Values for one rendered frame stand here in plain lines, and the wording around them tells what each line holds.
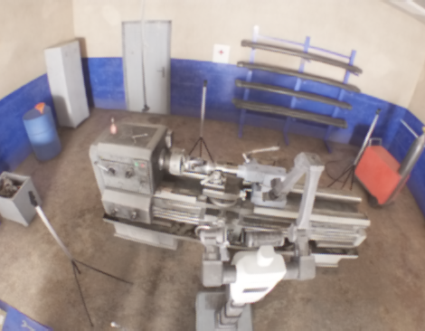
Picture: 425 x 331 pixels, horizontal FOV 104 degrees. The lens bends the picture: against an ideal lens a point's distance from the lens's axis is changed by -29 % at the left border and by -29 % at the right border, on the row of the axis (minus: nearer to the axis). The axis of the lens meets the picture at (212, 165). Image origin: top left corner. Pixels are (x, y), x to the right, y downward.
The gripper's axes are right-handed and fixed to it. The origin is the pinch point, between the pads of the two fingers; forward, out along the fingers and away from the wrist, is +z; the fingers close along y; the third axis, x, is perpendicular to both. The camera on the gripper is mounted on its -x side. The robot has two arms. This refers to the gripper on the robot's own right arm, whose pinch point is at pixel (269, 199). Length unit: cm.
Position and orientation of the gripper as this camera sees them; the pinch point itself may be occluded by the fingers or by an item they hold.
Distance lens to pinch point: 169.0
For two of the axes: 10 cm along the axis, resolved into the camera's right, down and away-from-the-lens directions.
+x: -0.1, 9.3, -3.6
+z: -0.9, 3.6, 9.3
